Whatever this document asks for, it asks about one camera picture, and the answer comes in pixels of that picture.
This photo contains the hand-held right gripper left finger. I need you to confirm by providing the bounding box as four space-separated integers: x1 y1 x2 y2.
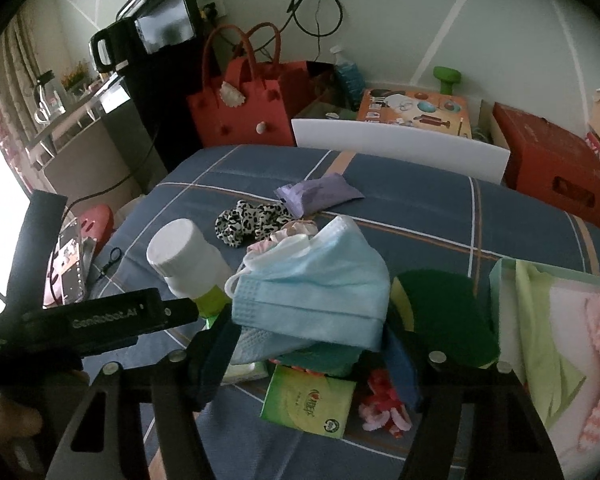
45 312 241 480

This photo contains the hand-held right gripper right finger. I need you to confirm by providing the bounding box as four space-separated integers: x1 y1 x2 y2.
385 329 566 480

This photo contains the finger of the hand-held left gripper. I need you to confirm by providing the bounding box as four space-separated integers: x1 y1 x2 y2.
159 297 201 330
10 191 67 313

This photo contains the yellow green sponge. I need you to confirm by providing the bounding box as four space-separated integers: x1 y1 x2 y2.
390 270 501 368

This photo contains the leopard print scrunchie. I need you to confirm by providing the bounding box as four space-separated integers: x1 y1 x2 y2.
215 200 294 250

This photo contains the white shallow box green rim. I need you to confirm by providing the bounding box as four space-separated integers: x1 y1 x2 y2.
490 257 600 463

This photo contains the light green cloth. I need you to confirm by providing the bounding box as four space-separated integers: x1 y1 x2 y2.
515 260 587 427

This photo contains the purple packet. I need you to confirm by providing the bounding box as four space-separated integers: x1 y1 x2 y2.
275 172 366 219

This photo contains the small green tissue packet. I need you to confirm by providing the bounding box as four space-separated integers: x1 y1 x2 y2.
222 360 271 386

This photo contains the red pink plush toy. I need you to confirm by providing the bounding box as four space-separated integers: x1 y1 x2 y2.
357 367 413 434

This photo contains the white capped green bottle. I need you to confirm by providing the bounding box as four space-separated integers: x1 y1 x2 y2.
146 218 234 313

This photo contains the pink plastic item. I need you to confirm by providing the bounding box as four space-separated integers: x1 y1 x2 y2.
77 205 114 241

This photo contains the teal box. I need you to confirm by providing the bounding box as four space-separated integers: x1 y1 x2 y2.
275 345 364 377

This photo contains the grey side counter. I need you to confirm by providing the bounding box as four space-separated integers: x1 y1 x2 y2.
25 75 148 197

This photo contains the pink scrunchie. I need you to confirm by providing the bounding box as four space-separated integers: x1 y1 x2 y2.
245 219 322 262

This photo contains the glass jug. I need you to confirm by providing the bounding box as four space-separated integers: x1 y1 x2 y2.
32 72 64 126

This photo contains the blue plaid bedsheet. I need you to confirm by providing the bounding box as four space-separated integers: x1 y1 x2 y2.
87 144 600 480

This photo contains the potted plant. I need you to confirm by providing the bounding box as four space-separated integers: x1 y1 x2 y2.
62 60 92 89

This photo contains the black cabinet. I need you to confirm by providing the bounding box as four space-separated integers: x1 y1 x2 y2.
115 0 207 173

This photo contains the black kettle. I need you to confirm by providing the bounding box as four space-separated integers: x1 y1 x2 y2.
90 22 132 74

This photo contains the red felt handbag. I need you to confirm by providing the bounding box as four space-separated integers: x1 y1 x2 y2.
187 22 294 149

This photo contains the white chair back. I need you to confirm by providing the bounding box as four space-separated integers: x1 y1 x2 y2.
291 117 511 186

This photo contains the red cardboard box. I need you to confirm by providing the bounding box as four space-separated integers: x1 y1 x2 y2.
492 102 600 232

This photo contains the orange toy box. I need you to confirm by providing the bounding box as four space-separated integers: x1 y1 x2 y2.
356 87 473 139

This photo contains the green dumbbell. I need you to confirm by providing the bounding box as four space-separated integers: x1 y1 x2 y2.
432 66 464 96

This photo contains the black clip strap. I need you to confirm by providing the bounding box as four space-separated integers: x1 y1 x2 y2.
97 247 122 275

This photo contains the wall socket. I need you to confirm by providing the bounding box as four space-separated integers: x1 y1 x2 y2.
200 0 229 24

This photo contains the black cable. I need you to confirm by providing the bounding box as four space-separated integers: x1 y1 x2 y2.
292 0 344 41

